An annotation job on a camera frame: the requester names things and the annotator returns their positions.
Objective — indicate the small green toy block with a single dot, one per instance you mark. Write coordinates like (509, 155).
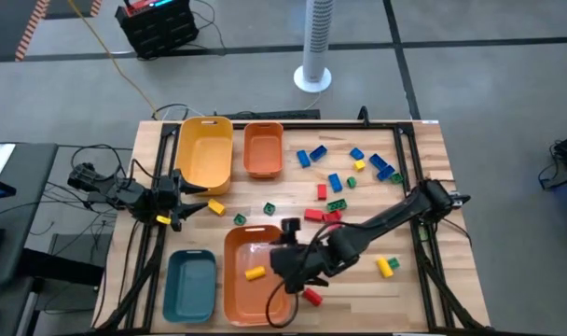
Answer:
(351, 182)
(396, 177)
(394, 263)

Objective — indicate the blue rectangular toy brick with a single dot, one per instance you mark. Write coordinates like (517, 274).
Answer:
(318, 153)
(335, 182)
(378, 162)
(385, 172)
(303, 158)

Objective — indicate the red cylinder block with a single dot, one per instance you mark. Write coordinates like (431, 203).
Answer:
(312, 297)

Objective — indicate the black power strip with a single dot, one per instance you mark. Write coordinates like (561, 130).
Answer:
(283, 114)

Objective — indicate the small orange plastic bin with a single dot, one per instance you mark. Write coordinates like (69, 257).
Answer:
(263, 154)

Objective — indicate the black plastic crate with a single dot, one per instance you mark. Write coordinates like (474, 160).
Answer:
(162, 35)

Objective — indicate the small blue square brick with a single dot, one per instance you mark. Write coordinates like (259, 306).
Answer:
(356, 153)

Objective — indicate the yellow tag on left gripper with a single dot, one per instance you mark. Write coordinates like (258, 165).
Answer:
(163, 219)

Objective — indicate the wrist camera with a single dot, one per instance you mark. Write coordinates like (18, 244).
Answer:
(290, 227)
(164, 189)

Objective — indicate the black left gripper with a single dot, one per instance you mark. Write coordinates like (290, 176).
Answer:
(176, 225)

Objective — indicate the green square hollow block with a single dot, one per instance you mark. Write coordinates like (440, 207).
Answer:
(269, 208)
(239, 219)

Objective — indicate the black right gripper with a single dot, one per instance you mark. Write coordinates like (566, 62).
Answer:
(297, 266)

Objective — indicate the yellow cylinder block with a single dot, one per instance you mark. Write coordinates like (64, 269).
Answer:
(255, 273)
(384, 267)

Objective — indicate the yellow rectangular toy block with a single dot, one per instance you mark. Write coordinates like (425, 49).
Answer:
(216, 206)

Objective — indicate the white tower fan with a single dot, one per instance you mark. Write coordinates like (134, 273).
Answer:
(317, 37)

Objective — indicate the small yellow cube block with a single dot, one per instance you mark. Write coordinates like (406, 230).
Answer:
(359, 165)

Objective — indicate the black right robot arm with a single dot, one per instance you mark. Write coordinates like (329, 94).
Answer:
(391, 217)

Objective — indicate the dark rounded clamp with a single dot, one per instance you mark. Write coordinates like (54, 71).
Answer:
(363, 116)

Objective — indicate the yellow plastic bin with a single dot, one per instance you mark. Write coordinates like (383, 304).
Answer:
(204, 158)

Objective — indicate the teal plastic bin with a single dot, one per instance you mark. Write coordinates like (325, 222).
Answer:
(190, 287)

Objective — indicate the black side desk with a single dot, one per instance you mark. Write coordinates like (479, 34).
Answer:
(31, 210)

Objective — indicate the red rectangular toy block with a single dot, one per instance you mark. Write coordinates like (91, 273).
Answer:
(313, 214)
(322, 191)
(334, 227)
(332, 216)

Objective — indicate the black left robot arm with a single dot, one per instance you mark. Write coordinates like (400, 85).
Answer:
(125, 193)

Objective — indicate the long green studded brick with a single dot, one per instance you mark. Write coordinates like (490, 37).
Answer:
(336, 205)

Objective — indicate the large orange plastic bin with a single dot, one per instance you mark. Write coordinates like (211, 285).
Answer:
(246, 298)

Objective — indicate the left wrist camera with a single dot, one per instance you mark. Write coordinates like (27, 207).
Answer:
(164, 189)

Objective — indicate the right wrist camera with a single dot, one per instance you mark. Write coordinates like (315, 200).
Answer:
(290, 227)

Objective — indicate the black aluminium table frame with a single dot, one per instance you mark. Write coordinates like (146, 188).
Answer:
(330, 125)

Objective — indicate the black mat orange striped edge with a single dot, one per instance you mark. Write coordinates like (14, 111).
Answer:
(73, 7)
(4, 28)

